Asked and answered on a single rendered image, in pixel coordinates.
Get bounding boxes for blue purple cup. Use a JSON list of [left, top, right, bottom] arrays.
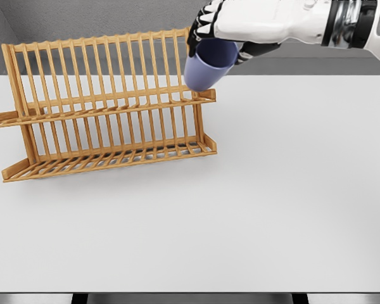
[[183, 38, 243, 93]]

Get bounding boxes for wooden two-tier dish rack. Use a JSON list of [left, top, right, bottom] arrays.
[[0, 27, 218, 184]]

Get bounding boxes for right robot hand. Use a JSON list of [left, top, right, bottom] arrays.
[[186, 0, 291, 66]]

